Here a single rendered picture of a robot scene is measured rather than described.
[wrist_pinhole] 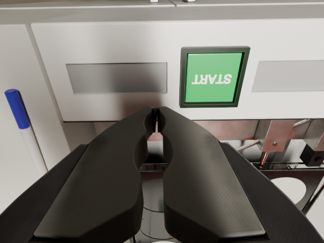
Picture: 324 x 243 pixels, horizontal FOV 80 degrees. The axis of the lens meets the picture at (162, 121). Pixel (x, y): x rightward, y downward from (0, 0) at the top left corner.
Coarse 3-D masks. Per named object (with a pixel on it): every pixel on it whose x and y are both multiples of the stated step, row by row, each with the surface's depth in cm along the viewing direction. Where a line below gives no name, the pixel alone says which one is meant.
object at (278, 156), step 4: (288, 140) 36; (288, 144) 36; (284, 148) 37; (272, 152) 38; (276, 152) 37; (280, 152) 37; (284, 152) 37; (268, 156) 40; (272, 156) 38; (276, 156) 38; (280, 156) 38; (268, 160) 40; (272, 160) 38; (276, 160) 38; (280, 160) 38
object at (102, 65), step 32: (64, 32) 16; (96, 32) 16; (128, 32) 16; (160, 32) 16; (192, 32) 16; (224, 32) 16; (256, 32) 16; (288, 32) 16; (320, 32) 16; (64, 64) 17; (96, 64) 18; (128, 64) 18; (160, 64) 18; (256, 64) 17; (288, 64) 18; (320, 64) 18; (64, 96) 19; (96, 96) 19; (128, 96) 19; (160, 96) 19; (256, 96) 19; (288, 96) 19; (320, 96) 19
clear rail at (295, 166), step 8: (144, 168) 32; (152, 168) 32; (160, 168) 32; (264, 168) 32; (272, 168) 32; (280, 168) 32; (288, 168) 32; (296, 168) 32; (304, 168) 32; (312, 168) 32; (320, 168) 32
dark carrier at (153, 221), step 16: (144, 176) 34; (160, 176) 34; (272, 176) 34; (288, 176) 34; (304, 176) 34; (320, 176) 34; (144, 192) 36; (160, 192) 36; (144, 208) 39; (160, 208) 39; (144, 224) 42; (160, 224) 42; (144, 240) 46; (160, 240) 46; (176, 240) 46
